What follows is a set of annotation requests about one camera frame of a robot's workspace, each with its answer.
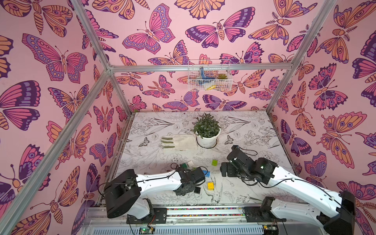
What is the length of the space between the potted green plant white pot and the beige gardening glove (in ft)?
0.31

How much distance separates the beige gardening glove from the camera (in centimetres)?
101

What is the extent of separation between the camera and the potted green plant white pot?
89cm
